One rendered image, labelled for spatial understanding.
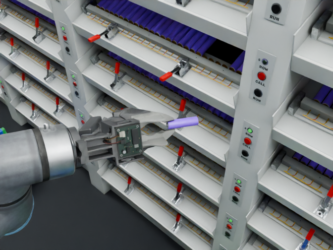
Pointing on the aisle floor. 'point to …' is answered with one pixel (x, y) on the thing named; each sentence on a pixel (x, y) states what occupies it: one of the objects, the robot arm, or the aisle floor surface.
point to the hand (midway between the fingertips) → (166, 125)
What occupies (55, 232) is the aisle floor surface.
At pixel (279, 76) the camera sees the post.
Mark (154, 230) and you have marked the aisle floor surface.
